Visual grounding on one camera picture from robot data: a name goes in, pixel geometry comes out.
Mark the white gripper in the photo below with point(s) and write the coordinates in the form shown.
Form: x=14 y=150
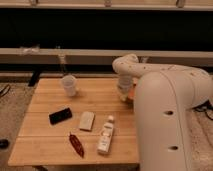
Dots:
x=124 y=86

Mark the orange ceramic bowl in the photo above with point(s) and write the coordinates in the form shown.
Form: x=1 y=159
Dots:
x=131 y=93

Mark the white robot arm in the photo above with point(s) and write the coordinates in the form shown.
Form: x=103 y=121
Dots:
x=162 y=95

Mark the beige rectangular block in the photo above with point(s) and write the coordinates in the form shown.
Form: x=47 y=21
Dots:
x=86 y=121

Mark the translucent plastic cup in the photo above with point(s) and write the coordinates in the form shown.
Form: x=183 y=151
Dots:
x=69 y=85

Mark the white plastic bottle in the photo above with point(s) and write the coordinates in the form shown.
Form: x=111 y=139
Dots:
x=106 y=136

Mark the wooden table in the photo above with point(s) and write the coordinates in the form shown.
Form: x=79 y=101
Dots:
x=41 y=144

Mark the black rectangular box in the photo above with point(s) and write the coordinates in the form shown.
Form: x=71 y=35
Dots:
x=60 y=116

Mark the red chili pepper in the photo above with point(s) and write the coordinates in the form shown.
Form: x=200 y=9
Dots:
x=76 y=144

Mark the black object on floor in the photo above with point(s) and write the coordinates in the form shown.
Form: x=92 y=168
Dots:
x=4 y=143

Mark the grey horizontal rail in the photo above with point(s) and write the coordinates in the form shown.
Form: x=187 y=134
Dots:
x=101 y=57

